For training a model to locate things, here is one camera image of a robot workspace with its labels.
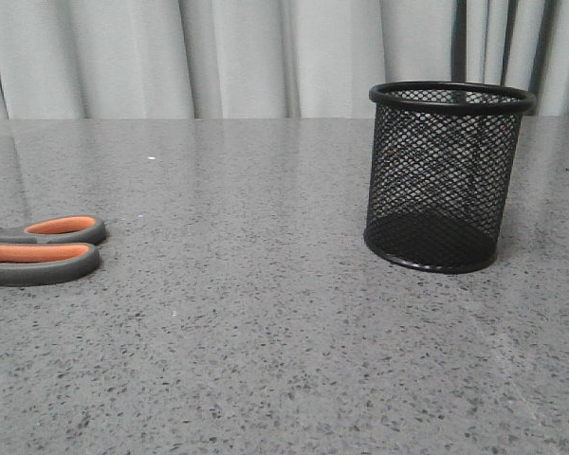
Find grey orange handled scissors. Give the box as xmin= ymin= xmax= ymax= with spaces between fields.
xmin=0 ymin=215 xmax=107 ymax=287

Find black mesh pen bucket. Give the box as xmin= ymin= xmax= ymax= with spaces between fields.
xmin=364 ymin=82 xmax=536 ymax=274

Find light grey curtain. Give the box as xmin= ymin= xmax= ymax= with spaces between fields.
xmin=0 ymin=1 xmax=569 ymax=119

